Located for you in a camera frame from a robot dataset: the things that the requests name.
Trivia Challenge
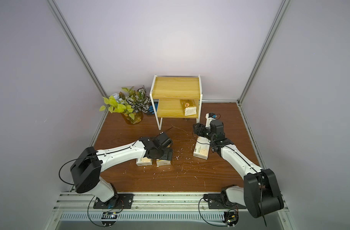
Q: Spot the gold tissue pack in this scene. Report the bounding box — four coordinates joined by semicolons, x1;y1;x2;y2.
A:
156;148;173;167
180;100;197;117

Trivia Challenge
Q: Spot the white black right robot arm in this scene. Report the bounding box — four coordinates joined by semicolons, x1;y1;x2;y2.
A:
193;120;284;218

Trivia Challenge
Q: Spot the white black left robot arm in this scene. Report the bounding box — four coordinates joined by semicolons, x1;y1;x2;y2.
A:
70;132;173;208

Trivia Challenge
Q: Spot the white green tissue pack left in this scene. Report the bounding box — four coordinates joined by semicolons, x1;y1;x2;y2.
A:
136;157;153;166

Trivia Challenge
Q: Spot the white green tissue pack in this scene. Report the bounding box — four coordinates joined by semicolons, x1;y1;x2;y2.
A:
193;137;210;160
136;157;153;166

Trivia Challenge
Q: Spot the white green tissue pack right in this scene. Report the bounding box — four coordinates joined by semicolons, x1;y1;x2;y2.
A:
193;137;210;160

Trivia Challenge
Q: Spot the blue grey work glove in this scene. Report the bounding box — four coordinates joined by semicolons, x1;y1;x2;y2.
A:
146;103;158;116

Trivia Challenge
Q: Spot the potted artificial plant amber vase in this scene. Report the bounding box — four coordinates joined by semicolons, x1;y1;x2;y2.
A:
99;86;151;125

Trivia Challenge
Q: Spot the right small circuit board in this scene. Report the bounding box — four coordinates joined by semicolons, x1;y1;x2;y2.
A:
223;209;239;228

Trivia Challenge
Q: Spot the small circuit board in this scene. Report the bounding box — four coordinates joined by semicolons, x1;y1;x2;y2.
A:
223;209;239;228
101;211;118;227

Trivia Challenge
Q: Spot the left small circuit board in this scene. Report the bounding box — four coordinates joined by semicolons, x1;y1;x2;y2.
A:
101;211;118;227

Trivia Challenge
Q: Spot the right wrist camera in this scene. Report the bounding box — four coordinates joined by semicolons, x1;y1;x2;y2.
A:
206;113;217;128

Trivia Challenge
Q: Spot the white frame wooden shelf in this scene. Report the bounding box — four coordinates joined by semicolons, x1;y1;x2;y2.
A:
149;75;203;129

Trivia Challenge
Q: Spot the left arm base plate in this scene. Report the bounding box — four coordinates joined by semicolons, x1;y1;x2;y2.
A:
93;193;134;209

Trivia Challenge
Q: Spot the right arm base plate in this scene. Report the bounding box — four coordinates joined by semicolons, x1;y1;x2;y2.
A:
203;193;246;209

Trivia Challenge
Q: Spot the aluminium front rail frame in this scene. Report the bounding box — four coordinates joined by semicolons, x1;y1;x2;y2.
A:
44;192;296;230

